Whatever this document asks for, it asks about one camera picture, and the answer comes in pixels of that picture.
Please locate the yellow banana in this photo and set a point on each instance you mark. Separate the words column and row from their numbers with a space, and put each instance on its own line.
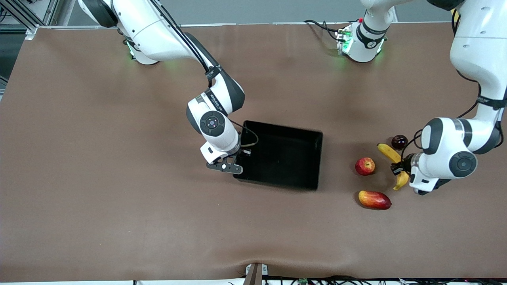
column 387, row 151

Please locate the small red yellow apple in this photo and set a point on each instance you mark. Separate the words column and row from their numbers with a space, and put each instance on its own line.
column 365, row 166

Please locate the black rectangular plastic tray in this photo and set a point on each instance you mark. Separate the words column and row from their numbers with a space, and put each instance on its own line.
column 285, row 158

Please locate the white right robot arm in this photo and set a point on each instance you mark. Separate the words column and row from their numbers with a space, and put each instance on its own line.
column 158, row 35

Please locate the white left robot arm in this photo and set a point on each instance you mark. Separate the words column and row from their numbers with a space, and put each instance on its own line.
column 475, row 47

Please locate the dark purple plum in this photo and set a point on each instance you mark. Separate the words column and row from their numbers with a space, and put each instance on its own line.
column 399, row 142

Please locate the red yellow mango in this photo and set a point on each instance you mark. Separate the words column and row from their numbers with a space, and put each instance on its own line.
column 374, row 200

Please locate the brown table mat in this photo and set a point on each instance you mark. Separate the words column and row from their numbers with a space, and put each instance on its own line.
column 158, row 217

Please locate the grey camera stand bracket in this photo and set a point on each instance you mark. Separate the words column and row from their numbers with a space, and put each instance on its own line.
column 253, row 275

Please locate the aluminium frame with black struts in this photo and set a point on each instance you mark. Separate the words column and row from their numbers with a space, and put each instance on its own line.
column 21, row 16

